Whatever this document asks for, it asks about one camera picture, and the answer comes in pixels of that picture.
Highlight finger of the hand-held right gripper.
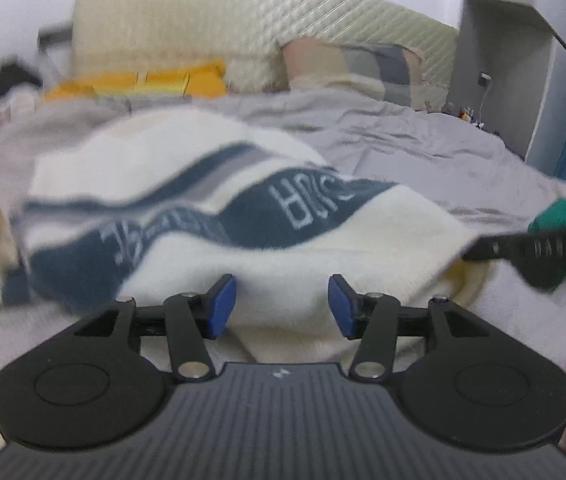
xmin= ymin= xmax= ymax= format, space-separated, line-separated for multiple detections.
xmin=462 ymin=233 xmax=522 ymax=263

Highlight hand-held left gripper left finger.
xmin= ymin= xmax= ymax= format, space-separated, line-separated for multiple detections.
xmin=73 ymin=274 xmax=238 ymax=381

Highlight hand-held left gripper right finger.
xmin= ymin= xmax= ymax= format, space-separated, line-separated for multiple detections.
xmin=328 ymin=274 xmax=492 ymax=381

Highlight green shirt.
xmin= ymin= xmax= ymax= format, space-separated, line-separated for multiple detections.
xmin=528 ymin=198 xmax=566 ymax=292

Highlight white and navy towel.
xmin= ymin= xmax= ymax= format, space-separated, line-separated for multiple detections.
xmin=0 ymin=109 xmax=496 ymax=366

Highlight dark clothes pile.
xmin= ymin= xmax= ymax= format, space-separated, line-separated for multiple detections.
xmin=0 ymin=59 xmax=44 ymax=97

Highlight grey bed cover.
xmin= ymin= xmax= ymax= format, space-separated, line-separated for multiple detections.
xmin=0 ymin=87 xmax=566 ymax=461

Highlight small bottles on nightstand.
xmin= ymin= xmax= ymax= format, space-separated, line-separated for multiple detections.
xmin=442 ymin=101 xmax=488 ymax=129

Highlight grey wardrobe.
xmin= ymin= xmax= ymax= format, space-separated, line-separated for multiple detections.
xmin=455 ymin=0 xmax=566 ymax=162

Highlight plaid pillow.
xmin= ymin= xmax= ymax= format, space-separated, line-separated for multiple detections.
xmin=280 ymin=37 xmax=425 ymax=104

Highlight yellow pillow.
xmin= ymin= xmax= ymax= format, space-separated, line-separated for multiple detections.
xmin=43 ymin=60 xmax=227 ymax=104

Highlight cream quilted headboard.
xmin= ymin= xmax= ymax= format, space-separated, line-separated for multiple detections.
xmin=70 ymin=0 xmax=460 ymax=111

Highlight wall charger with white cable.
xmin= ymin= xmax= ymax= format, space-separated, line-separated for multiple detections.
xmin=478 ymin=73 xmax=494 ymax=128

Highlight black wall panel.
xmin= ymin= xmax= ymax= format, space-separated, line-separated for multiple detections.
xmin=37 ymin=21 xmax=74 ymax=55

